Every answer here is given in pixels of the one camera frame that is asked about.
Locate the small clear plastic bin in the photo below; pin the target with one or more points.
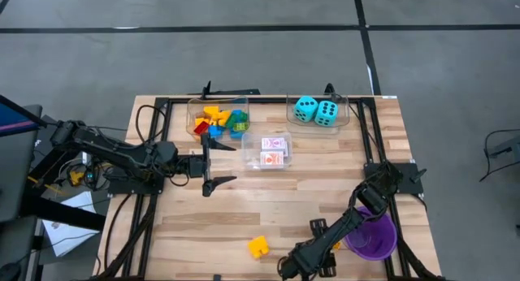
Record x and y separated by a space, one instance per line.
250 155

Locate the lime green toy block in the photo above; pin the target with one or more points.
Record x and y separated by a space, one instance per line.
241 126

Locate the black metal table frame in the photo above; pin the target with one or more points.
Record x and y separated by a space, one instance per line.
264 100

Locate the computer monitor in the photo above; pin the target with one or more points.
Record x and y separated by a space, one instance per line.
16 118

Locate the small blue toy block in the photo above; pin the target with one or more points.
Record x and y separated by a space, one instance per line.
214 131

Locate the tiny green brick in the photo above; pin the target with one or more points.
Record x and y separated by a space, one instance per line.
243 116

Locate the teal foam die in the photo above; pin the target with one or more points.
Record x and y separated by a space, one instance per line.
305 109
327 113

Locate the purple plastic bucket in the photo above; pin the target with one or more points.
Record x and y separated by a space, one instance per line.
378 240

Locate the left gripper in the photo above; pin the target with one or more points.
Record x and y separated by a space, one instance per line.
196 167

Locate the black camera mount with bar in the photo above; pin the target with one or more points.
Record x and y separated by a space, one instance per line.
235 92

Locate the green toy brick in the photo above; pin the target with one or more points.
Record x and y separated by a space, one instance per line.
231 120

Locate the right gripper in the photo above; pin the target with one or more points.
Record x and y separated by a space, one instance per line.
319 226

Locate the large clear plastic bin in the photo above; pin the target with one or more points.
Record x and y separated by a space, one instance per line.
300 128
191 110

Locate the small black mount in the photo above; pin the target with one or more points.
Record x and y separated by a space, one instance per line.
329 88

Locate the black metal beam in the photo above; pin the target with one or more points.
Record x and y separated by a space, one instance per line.
61 213

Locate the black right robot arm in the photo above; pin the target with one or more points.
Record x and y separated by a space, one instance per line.
337 232

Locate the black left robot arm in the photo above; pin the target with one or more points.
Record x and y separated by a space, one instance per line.
122 151

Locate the grey desk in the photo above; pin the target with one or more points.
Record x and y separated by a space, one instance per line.
16 171

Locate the black equipment case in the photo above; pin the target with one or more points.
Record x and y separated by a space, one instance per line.
57 151

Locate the blue comb-shaped toy block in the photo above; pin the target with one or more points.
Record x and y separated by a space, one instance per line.
236 134

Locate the red toy brick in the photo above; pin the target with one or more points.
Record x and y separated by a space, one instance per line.
201 128

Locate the white paper sheet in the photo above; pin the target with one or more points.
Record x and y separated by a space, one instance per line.
69 240

